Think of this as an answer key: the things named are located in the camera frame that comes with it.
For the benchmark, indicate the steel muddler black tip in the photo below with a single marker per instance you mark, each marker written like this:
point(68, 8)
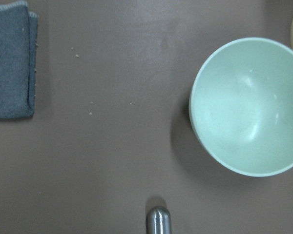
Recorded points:
point(158, 221)

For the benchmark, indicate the grey folded cloth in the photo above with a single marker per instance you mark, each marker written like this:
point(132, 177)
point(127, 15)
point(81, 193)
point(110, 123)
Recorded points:
point(18, 42)

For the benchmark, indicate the mint green bowl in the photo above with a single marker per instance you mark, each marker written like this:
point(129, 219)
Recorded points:
point(241, 106)

